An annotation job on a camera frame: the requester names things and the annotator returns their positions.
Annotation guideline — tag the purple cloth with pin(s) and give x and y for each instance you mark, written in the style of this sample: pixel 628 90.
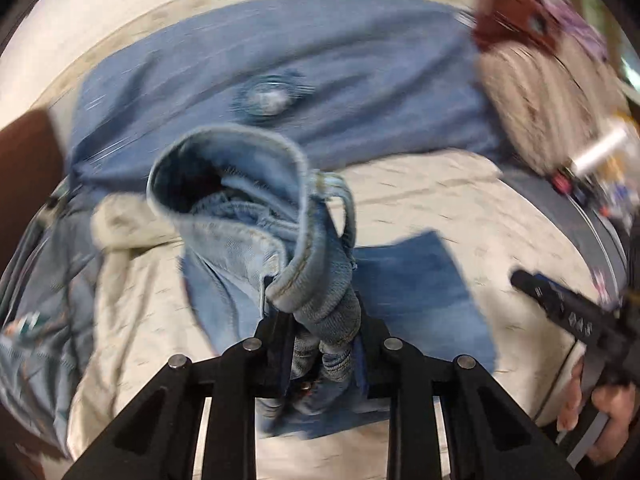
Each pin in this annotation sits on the purple cloth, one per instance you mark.
pixel 575 25

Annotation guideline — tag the brown headboard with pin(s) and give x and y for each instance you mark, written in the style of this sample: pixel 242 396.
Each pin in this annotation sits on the brown headboard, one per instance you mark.
pixel 25 175

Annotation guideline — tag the person's right hand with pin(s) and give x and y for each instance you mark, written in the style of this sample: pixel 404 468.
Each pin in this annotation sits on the person's right hand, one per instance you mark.
pixel 617 420

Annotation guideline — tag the blue plaid quilt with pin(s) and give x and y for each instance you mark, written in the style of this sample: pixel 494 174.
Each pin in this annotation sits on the blue plaid quilt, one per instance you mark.
pixel 375 85

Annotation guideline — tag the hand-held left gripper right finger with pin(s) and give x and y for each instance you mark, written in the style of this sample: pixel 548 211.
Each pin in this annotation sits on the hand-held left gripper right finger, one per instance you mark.
pixel 372 360

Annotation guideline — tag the grey patterned duvet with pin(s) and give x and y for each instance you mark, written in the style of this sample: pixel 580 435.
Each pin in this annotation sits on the grey patterned duvet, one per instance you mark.
pixel 45 300

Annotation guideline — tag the red and black clamp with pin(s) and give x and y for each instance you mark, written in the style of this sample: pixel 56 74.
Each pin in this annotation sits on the red and black clamp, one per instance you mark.
pixel 575 185

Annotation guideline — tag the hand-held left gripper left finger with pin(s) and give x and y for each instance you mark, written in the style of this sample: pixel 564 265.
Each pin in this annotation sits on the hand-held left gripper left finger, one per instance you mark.
pixel 272 355

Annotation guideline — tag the blue denim pants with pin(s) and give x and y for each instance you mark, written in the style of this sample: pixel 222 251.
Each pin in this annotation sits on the blue denim pants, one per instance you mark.
pixel 300 220

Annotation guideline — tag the brown plastic bag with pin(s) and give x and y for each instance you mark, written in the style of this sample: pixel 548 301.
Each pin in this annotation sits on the brown plastic bag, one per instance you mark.
pixel 505 20

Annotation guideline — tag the striped beige pillow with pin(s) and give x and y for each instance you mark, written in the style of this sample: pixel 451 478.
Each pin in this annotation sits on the striped beige pillow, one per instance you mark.
pixel 540 105

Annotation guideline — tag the cream leaf-print blanket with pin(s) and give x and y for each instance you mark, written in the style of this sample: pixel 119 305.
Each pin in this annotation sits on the cream leaf-print blanket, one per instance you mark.
pixel 500 220

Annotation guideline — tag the white tube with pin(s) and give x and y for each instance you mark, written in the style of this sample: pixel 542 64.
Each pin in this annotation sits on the white tube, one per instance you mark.
pixel 602 147

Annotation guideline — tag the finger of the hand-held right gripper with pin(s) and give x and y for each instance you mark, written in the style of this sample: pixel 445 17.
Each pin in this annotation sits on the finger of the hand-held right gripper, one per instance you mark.
pixel 532 285

